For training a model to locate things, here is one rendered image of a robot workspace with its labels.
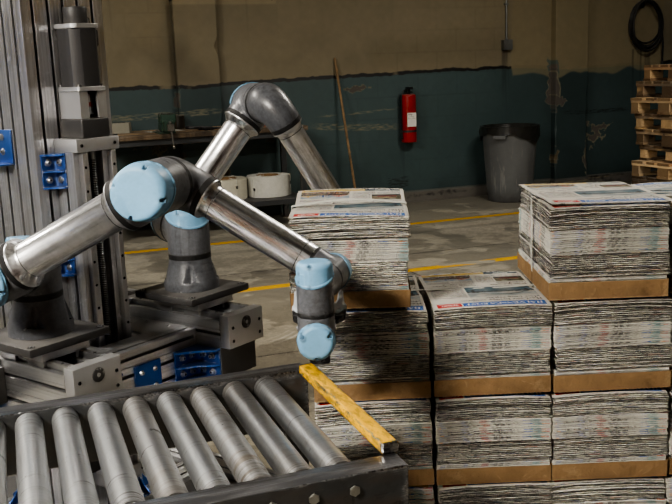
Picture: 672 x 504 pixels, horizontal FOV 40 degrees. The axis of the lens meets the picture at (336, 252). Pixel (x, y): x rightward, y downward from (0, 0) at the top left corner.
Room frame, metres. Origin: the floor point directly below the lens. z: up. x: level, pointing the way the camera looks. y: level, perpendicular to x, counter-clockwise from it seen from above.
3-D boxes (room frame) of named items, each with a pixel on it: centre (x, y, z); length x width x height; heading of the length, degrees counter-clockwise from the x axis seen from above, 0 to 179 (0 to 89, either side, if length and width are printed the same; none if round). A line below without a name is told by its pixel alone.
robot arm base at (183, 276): (2.48, 0.40, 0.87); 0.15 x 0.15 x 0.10
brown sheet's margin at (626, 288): (2.30, -0.64, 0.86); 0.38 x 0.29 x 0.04; 0
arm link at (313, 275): (1.79, 0.04, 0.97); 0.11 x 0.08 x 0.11; 165
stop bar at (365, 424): (1.56, 0.00, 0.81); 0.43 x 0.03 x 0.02; 19
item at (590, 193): (2.31, -0.65, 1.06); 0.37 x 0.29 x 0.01; 0
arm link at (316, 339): (1.78, 0.05, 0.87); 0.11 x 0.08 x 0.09; 0
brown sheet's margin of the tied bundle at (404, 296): (2.18, -0.03, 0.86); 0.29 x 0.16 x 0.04; 88
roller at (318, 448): (1.54, 0.08, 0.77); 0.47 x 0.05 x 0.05; 19
